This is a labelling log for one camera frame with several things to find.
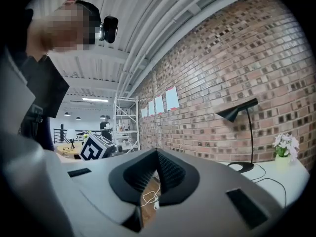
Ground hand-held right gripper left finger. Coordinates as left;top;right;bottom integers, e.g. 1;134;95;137
60;148;159;237

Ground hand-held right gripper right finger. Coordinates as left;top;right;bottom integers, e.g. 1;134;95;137
142;148;290;237

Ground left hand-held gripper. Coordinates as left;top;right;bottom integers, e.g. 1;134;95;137
79;132;117;161

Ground black lamp power cord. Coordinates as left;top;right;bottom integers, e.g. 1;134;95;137
251;164;287;208

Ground black desk lamp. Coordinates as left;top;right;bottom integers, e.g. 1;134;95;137
216;98;259;174

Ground round wooden table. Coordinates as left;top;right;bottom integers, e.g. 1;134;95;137
57;142;84;160

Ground white panel on black stand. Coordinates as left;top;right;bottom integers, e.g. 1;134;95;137
66;128;76;150

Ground white metal shelf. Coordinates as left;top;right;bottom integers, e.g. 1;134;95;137
113;95;141;154

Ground black metal railing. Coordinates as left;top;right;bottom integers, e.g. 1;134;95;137
53;123;104;143

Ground person's black clothing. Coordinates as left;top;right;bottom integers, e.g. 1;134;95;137
4;8;70;153

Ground white table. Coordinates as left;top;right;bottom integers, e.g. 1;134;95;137
217;157;311;209

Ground pink flowers in white pot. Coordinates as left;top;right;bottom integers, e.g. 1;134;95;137
273;133;301;171

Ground person's head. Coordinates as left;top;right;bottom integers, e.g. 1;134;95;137
26;0;102;59

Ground long white floor cable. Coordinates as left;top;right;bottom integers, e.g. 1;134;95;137
142;181;161;211

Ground black head-mounted camera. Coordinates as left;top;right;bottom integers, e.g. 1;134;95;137
98;15;119;44

